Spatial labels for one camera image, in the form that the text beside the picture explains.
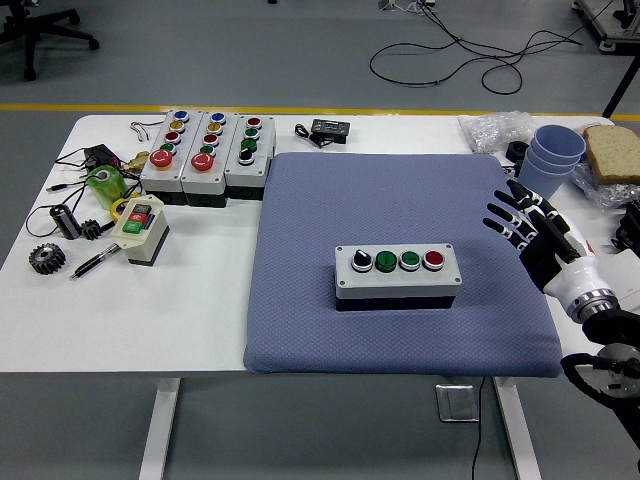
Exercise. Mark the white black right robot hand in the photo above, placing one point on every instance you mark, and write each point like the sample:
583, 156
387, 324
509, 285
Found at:
545, 250

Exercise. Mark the grey four-button control box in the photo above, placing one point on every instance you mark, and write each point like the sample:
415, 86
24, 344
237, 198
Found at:
390, 285

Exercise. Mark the grey five-button emergency stop box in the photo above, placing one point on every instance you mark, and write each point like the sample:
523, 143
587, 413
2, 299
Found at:
167, 175
205, 177

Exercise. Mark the white paper sheet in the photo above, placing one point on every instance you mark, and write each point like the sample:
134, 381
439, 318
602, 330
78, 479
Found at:
625, 272

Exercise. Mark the clear plastic bag under bread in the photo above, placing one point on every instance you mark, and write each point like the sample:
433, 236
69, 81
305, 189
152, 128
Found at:
607, 195

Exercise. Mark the black metal device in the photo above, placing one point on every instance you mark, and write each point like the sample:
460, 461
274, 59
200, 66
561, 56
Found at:
631, 225

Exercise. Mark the black round plastic part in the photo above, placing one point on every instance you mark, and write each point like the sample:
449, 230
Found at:
517, 150

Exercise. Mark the bread slice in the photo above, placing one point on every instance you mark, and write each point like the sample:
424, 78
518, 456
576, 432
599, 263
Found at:
615, 155

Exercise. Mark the crumpled clear plastic bag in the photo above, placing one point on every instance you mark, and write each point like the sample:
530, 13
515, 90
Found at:
495, 130

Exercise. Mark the metal floor socket box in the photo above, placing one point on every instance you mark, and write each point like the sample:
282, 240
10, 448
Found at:
457, 402

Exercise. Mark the white table leg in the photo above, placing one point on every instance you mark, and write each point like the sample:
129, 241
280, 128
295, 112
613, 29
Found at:
520, 435
160, 430

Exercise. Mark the blue-grey quilted mat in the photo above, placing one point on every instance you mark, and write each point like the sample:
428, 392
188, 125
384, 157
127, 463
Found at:
325, 210

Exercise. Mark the small black panel meter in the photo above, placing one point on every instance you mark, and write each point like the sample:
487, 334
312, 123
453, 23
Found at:
329, 130

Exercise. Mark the grey control box black selector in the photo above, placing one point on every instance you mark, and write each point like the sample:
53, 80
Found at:
245, 170

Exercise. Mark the brass fitting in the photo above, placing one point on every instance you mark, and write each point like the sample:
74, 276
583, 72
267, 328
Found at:
136, 162

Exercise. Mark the green wrapped battery pack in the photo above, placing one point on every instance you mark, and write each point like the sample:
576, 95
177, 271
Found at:
110, 187

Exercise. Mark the black pen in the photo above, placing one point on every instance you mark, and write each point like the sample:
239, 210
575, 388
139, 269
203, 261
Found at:
97, 260

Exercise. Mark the small black gear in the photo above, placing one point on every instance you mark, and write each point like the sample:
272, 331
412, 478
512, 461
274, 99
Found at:
91, 230

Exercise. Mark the black power adapter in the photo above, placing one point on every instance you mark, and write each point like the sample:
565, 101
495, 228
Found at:
100, 155

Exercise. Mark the black cylindrical capacitor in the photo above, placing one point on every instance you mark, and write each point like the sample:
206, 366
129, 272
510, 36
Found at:
65, 222

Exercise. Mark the large steel gear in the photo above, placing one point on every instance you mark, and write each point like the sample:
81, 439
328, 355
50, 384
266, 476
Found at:
55, 262

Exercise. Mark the black office chair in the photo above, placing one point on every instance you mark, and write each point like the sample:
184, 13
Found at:
30, 30

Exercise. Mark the aluminium frame cart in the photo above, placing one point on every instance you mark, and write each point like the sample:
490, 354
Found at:
612, 30

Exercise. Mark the cream red-green switch box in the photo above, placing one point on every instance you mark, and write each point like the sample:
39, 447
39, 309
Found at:
142, 240

